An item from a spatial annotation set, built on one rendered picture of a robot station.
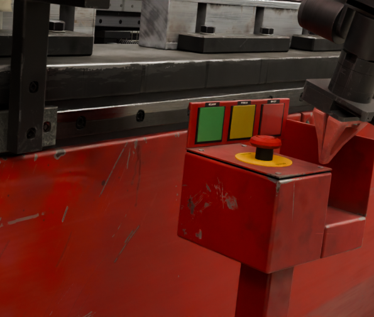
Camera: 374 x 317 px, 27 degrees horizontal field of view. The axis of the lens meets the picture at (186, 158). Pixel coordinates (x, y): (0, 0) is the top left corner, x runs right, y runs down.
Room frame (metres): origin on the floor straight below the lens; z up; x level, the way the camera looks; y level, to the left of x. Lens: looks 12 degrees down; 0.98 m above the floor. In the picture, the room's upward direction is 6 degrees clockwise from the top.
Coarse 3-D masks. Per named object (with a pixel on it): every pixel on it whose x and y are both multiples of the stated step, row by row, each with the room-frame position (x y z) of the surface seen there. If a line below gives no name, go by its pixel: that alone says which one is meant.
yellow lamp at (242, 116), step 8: (232, 112) 1.04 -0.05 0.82; (240, 112) 1.05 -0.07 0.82; (248, 112) 1.07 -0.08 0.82; (232, 120) 1.04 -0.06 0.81; (240, 120) 1.06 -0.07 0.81; (248, 120) 1.07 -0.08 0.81; (232, 128) 1.05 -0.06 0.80; (240, 128) 1.06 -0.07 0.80; (248, 128) 1.07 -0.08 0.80; (232, 136) 1.05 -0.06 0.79; (240, 136) 1.06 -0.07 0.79; (248, 136) 1.07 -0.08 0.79
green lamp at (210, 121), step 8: (200, 112) 1.00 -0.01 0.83; (208, 112) 1.01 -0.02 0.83; (216, 112) 1.02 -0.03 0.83; (200, 120) 1.00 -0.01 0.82; (208, 120) 1.01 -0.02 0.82; (216, 120) 1.02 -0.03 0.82; (200, 128) 1.00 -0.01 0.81; (208, 128) 1.01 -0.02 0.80; (216, 128) 1.02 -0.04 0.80; (200, 136) 1.00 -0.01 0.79; (208, 136) 1.01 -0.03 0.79; (216, 136) 1.02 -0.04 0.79
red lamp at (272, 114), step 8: (264, 104) 1.09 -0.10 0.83; (272, 104) 1.10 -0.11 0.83; (280, 104) 1.11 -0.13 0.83; (264, 112) 1.09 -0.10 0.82; (272, 112) 1.10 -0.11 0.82; (280, 112) 1.12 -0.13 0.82; (264, 120) 1.09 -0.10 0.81; (272, 120) 1.10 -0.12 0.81; (280, 120) 1.12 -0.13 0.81; (264, 128) 1.09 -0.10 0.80; (272, 128) 1.11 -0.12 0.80; (280, 128) 1.12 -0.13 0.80
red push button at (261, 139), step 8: (256, 136) 0.96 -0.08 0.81; (264, 136) 0.97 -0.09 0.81; (272, 136) 0.97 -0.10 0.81; (256, 144) 0.95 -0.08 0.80; (264, 144) 0.95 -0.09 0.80; (272, 144) 0.95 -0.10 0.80; (280, 144) 0.96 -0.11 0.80; (256, 152) 0.96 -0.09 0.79; (264, 152) 0.96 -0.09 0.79; (272, 152) 0.96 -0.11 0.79; (264, 160) 0.96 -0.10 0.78
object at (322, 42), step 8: (296, 40) 1.67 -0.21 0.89; (304, 40) 1.66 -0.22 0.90; (312, 40) 1.65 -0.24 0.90; (320, 40) 1.67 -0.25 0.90; (328, 40) 1.71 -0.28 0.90; (296, 48) 1.67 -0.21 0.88; (304, 48) 1.66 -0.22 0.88; (312, 48) 1.65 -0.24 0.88; (320, 48) 1.68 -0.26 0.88; (328, 48) 1.71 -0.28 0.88; (336, 48) 1.74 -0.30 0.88
